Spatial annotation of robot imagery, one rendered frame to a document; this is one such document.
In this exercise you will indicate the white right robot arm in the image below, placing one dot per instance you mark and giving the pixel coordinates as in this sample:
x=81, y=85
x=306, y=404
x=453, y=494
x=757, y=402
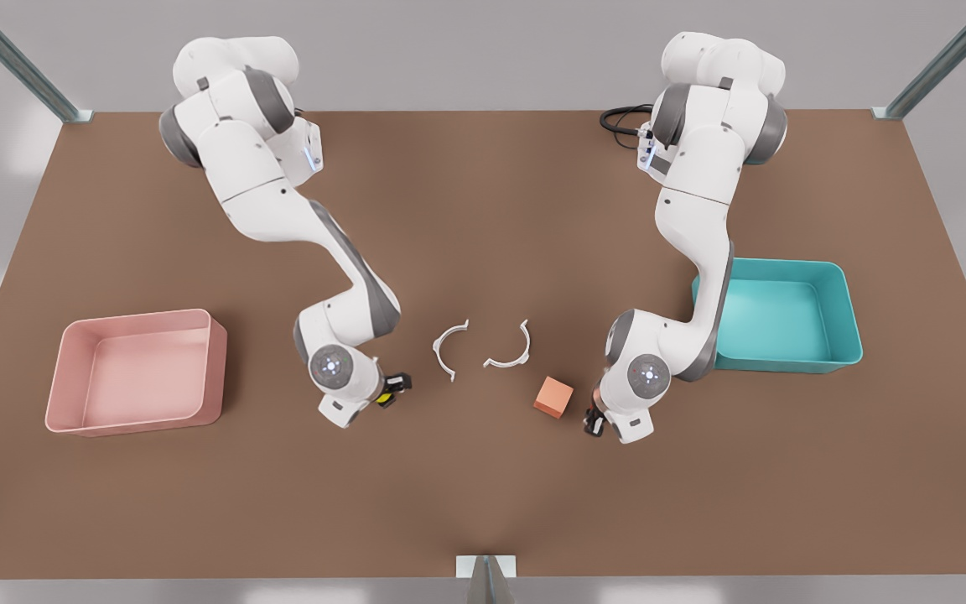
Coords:
x=265, y=201

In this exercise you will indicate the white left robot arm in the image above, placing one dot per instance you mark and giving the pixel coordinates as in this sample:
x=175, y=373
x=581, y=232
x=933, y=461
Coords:
x=693, y=210

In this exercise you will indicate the blue storage box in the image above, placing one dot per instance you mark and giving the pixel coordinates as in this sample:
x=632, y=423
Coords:
x=785, y=323

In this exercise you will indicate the pink storage box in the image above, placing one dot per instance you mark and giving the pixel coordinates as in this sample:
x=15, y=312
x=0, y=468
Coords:
x=139, y=377

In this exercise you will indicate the orange cube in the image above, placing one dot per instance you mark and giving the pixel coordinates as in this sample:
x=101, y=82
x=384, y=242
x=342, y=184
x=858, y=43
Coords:
x=553, y=398

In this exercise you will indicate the white curved clip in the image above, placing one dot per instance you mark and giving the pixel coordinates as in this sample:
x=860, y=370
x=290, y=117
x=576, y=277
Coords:
x=518, y=352
x=441, y=346

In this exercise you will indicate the silver frame post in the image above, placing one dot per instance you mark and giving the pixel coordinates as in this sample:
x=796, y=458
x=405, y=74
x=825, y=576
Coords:
x=485, y=579
x=13, y=63
x=944, y=59

